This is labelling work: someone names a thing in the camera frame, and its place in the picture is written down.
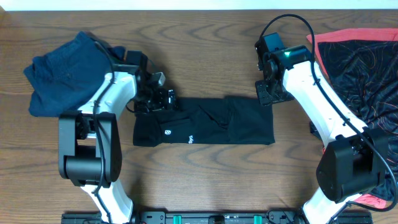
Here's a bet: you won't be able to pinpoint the black polo shirt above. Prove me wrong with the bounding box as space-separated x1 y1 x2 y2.
133 96 275 147

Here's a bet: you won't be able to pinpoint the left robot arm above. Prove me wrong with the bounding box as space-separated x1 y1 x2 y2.
58 51 175 223

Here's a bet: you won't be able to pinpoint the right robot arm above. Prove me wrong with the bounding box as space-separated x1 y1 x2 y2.
254 33 387 223

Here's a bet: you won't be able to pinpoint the folded navy blue shorts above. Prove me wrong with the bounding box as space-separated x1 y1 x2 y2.
24 32 126 117

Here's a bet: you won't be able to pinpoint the red and black patterned garment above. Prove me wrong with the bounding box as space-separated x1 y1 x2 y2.
306 27 398 209

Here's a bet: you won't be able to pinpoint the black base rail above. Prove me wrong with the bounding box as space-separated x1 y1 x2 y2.
60 209 373 224

